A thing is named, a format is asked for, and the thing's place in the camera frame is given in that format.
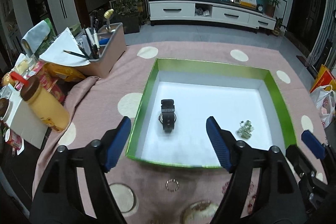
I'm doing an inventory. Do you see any silver bangle bracelet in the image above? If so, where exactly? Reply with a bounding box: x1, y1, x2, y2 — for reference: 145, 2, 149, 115
108, 182, 138, 214

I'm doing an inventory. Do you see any pink bead bracelet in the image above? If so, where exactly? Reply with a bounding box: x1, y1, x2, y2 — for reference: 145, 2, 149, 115
221, 180, 259, 215

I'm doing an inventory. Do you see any cream white wrist watch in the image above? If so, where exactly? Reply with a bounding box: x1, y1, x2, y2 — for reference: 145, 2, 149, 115
182, 200, 219, 224

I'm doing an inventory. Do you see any small green bead jewelry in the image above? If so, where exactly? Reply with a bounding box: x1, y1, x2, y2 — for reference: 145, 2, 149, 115
236, 120, 254, 139

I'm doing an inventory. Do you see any green cardboard box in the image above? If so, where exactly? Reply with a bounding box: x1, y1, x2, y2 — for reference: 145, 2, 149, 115
126, 58, 297, 168

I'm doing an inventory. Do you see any white plastic shopping bag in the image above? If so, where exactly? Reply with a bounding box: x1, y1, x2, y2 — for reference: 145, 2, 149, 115
310, 85, 335, 128

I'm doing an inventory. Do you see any black smart watch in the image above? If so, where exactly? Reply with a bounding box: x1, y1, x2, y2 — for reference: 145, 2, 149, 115
158, 99, 177, 133

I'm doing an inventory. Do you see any yellow bottle brown cap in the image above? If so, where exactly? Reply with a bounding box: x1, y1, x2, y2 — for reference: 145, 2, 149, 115
20, 76, 70, 132

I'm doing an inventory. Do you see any yellow snack bag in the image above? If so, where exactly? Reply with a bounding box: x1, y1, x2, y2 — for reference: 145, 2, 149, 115
45, 63, 86, 83

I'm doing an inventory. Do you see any white cardboard box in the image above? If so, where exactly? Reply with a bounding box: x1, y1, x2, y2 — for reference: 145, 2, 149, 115
1, 84, 47, 149

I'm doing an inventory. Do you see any pink desk organizer bin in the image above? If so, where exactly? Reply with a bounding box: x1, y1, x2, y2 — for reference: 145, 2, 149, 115
75, 22, 126, 78

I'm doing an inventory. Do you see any white paper sheet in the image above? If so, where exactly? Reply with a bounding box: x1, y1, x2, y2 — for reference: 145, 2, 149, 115
39, 27, 90, 67

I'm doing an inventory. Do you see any white tv cabinet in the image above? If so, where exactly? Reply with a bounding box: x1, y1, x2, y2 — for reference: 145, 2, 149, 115
149, 0, 276, 31

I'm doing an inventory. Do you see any grey folded cloth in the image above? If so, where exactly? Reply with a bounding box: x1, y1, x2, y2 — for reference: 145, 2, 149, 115
21, 20, 51, 56

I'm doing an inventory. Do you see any yellow white box on cabinet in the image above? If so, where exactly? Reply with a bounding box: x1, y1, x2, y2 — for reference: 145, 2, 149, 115
240, 0, 257, 9

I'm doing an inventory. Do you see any potted green plant left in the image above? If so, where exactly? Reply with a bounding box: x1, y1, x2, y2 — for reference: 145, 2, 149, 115
112, 0, 145, 34

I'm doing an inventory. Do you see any potted plant right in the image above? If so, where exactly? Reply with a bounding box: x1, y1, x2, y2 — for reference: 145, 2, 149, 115
265, 0, 280, 17

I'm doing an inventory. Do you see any small silver ring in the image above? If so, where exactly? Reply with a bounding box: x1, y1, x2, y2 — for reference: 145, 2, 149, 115
165, 178, 180, 193

